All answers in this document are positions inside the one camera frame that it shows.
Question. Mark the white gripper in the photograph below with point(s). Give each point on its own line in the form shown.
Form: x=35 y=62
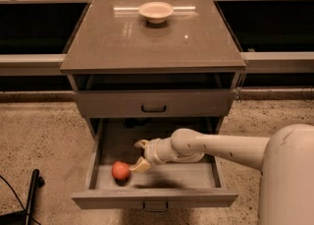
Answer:
x=152 y=151

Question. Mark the black left base leg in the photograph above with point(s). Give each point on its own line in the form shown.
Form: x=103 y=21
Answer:
x=25 y=215

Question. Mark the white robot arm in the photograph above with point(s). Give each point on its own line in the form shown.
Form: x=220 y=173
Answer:
x=285 y=161

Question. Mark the open grey middle drawer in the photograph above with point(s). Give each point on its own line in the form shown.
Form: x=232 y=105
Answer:
x=173 y=185

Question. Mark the grey metal railing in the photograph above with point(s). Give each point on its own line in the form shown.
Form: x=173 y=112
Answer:
x=29 y=63

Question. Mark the white ceramic bowl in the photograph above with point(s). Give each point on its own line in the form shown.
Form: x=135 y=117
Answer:
x=156 y=12

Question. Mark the closed grey top drawer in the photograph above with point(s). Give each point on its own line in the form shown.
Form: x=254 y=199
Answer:
x=154 y=103

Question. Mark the red apple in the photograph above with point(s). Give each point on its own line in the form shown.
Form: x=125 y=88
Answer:
x=121 y=170

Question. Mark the grey drawer cabinet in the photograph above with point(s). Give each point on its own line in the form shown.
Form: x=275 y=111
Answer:
x=115 y=48

